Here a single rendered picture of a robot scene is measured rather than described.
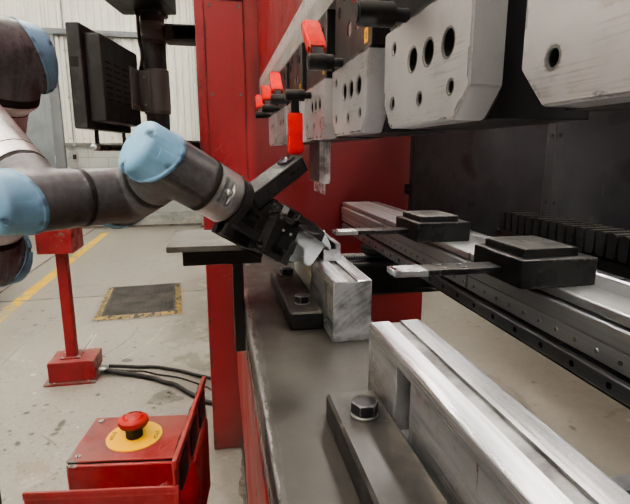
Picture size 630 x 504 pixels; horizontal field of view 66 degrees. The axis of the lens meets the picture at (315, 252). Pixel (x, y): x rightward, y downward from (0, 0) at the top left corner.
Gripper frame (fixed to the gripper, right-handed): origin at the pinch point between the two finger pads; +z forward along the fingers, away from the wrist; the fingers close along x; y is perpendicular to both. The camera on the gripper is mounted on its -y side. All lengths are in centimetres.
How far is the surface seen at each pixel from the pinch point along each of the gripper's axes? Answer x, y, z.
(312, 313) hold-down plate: 3.7, 12.1, 0.0
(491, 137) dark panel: -7, -48, 46
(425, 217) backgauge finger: 3.6, -13.7, 18.4
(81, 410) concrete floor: -163, 88, 49
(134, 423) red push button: 1.0, 34.5, -19.8
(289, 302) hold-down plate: -2.7, 11.7, 0.1
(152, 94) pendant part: -154, -53, 12
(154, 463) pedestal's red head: 5.9, 37.3, -17.7
